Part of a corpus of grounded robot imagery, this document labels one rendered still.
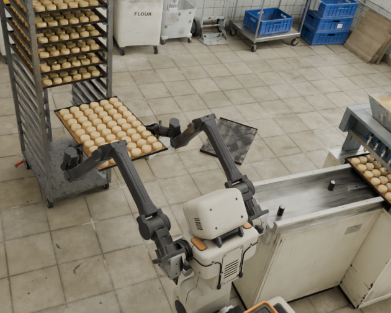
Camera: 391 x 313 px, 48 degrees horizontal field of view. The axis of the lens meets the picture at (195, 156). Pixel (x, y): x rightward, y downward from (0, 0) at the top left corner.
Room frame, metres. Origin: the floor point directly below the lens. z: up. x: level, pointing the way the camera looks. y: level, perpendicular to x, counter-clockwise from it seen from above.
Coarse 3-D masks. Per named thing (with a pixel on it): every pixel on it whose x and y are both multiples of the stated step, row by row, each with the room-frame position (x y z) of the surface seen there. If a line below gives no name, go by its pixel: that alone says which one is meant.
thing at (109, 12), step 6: (108, 0) 2.41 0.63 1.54; (108, 12) 2.41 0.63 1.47; (108, 18) 2.41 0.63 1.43; (108, 30) 2.41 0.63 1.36; (108, 42) 2.41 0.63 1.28; (108, 48) 2.41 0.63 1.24; (108, 54) 2.41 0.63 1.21; (108, 60) 2.41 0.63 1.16; (108, 66) 2.41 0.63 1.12; (108, 72) 2.41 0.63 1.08; (108, 78) 2.41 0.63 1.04; (108, 84) 2.41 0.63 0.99; (108, 90) 2.41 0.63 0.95; (108, 96) 2.41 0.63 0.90; (108, 174) 2.41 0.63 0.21; (108, 180) 2.41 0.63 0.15
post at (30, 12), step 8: (32, 8) 2.13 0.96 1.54; (32, 16) 2.13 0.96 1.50; (32, 24) 2.12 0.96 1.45; (32, 32) 2.12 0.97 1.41; (32, 40) 2.12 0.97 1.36; (32, 48) 2.11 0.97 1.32; (32, 56) 2.12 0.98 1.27; (32, 64) 2.13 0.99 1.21; (40, 80) 2.13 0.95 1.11; (40, 88) 2.13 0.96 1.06; (40, 96) 2.12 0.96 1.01; (40, 104) 2.12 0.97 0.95; (40, 112) 2.12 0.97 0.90; (40, 120) 2.11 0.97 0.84; (40, 128) 2.12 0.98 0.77; (48, 152) 2.13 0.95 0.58; (48, 160) 2.13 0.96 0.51; (48, 168) 2.12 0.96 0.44; (48, 176) 2.12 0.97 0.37; (48, 184) 2.12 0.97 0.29; (48, 192) 2.11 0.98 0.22; (48, 200) 2.13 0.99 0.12
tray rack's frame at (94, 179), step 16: (0, 0) 2.58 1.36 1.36; (0, 16) 2.59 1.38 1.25; (16, 96) 2.59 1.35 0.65; (16, 112) 2.58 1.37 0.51; (48, 112) 2.75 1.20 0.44; (64, 144) 2.74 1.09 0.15; (32, 160) 2.49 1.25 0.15; (96, 176) 2.43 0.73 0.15; (64, 192) 2.21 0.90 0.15; (80, 192) 2.26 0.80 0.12
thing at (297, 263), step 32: (288, 192) 1.84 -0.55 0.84; (320, 192) 1.89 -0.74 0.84; (352, 192) 1.93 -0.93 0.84; (320, 224) 1.64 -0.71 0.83; (352, 224) 1.75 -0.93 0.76; (256, 256) 1.61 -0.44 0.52; (288, 256) 1.57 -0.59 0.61; (320, 256) 1.69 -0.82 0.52; (352, 256) 1.83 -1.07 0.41; (256, 288) 1.53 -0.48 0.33; (288, 288) 1.62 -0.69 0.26; (320, 288) 1.76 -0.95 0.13
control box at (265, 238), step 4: (256, 200) 1.73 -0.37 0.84; (260, 204) 1.70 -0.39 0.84; (268, 216) 1.63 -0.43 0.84; (268, 220) 1.59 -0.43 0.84; (268, 224) 1.57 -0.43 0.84; (272, 224) 1.57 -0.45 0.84; (268, 228) 1.56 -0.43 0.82; (268, 232) 1.55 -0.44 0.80; (272, 232) 1.55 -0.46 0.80; (260, 236) 1.59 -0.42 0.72; (264, 236) 1.56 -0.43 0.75; (268, 236) 1.55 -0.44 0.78; (264, 240) 1.55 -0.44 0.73; (268, 240) 1.55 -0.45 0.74; (264, 244) 1.55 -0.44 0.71; (268, 244) 1.55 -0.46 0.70
